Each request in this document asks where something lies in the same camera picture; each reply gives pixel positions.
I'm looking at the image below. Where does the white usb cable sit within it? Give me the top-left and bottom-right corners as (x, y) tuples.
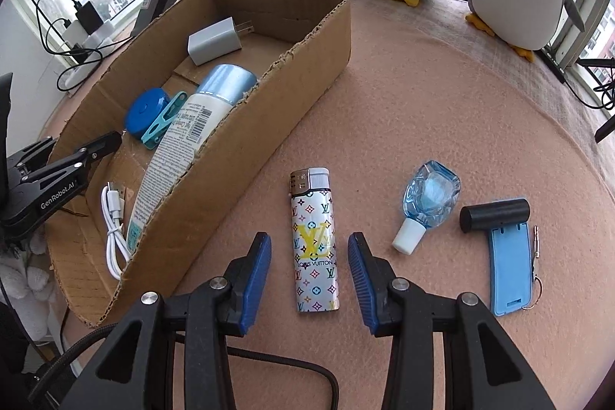
(99, 181), (133, 282)

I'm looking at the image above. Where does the teal clothespin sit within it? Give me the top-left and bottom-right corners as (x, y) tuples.
(141, 91), (189, 150)

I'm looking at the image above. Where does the patterned silver lighter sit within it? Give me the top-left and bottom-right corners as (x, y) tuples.
(290, 168), (340, 313)

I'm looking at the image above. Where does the clear blue sanitizer bottle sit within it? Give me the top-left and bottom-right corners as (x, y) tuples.
(392, 160), (461, 255)

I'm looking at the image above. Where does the black cylinder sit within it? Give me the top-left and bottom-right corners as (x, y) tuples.
(460, 198), (530, 233)

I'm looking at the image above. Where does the brown cardboard box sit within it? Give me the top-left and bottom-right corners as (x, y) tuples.
(45, 0), (351, 327)

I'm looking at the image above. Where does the blue phone stand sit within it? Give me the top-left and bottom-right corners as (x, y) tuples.
(488, 222), (533, 316)

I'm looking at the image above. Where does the white lotion bottle blue cap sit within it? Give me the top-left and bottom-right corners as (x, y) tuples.
(126, 63), (258, 252)

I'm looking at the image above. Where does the white usb wall charger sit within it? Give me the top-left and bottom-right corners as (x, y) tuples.
(188, 17), (254, 66)

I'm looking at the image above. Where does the blue round tape measure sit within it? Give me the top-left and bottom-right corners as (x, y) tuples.
(124, 87), (170, 139)

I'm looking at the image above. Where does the gloved left hand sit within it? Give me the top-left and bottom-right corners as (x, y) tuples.
(1, 229), (55, 341)

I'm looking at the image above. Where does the white power strip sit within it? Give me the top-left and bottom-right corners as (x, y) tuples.
(57, 20), (115, 93)

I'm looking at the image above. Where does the black power adapter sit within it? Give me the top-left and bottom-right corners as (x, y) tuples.
(75, 1), (103, 35)

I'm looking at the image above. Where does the peach fleece blanket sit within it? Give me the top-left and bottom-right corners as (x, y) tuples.
(171, 0), (614, 409)

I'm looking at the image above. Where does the plaid cloth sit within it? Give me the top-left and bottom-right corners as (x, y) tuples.
(352, 0), (614, 185)

